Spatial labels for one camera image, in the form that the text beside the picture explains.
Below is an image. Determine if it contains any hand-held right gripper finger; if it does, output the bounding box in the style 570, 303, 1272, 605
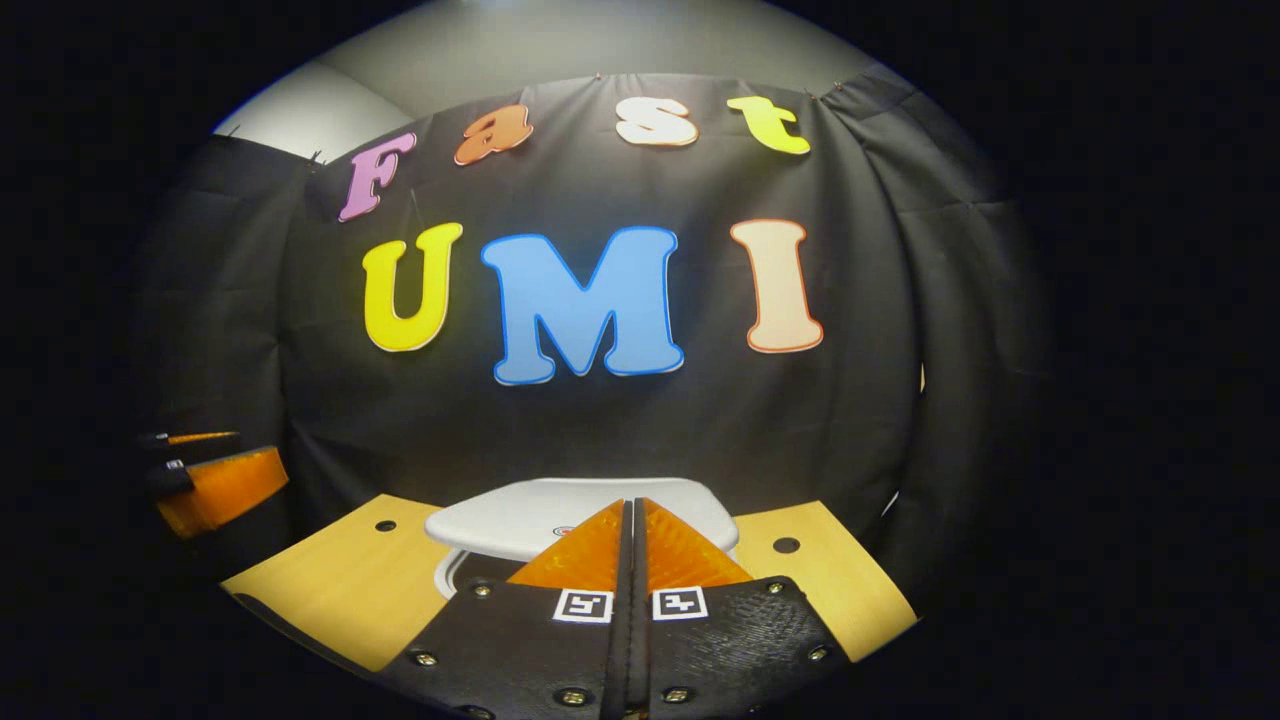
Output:
383, 498, 635, 720
633, 497, 853, 720

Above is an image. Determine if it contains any white desktop garbage bin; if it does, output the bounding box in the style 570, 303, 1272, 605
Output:
424, 476, 742, 601

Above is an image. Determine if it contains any wooden desktop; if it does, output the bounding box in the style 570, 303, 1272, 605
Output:
222, 493, 919, 673

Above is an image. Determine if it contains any black backdrop cloth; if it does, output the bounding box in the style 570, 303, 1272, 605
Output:
135, 70, 1051, 601

